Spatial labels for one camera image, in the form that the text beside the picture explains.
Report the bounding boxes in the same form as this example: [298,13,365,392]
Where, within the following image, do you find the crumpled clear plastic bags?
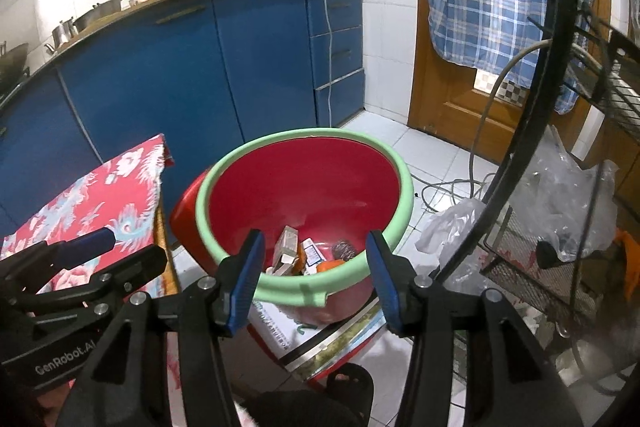
[510,124,621,263]

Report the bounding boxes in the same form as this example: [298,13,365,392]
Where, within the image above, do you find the white power cable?
[280,0,335,128]

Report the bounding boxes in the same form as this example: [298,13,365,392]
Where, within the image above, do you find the blue kitchen cabinet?
[0,0,371,238]

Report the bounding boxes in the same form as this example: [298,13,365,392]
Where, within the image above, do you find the white plastic bag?
[415,197,488,258]

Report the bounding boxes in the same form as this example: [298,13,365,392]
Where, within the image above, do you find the steel pan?
[74,0,125,32]

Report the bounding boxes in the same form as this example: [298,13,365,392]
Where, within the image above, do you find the grey hose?
[420,39,606,212]

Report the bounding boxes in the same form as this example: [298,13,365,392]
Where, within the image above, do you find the steel wool scrubber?
[330,242,358,263]

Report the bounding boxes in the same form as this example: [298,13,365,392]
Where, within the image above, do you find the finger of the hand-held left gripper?
[15,246,168,337]
[0,227,117,293]

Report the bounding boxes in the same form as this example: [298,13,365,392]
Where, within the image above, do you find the dark wok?
[0,42,31,92]

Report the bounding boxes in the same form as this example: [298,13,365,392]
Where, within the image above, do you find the person's leg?
[240,387,366,427]

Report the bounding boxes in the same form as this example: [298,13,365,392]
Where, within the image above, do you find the red basin with green rim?
[195,127,416,323]

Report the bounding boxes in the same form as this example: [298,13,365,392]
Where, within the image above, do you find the printed cardboard sheet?
[247,292,386,380]

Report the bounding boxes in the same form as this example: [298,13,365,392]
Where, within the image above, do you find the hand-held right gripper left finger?
[55,229,266,427]

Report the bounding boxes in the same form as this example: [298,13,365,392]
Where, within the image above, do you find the small white blue box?
[300,238,328,270]

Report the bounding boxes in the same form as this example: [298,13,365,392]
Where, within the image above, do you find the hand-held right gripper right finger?
[365,231,583,427]

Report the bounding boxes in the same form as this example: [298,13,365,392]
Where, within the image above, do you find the black slipper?
[322,362,376,425]

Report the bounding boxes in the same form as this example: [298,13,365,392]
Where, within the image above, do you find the green white carton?
[272,227,301,275]

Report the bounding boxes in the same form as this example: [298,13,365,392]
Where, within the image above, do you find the steel pot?
[45,19,81,52]

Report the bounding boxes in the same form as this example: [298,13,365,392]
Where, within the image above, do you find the wooden door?
[407,0,640,168]

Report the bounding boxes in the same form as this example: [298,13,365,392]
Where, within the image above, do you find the red floral tablecloth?
[0,133,176,427]

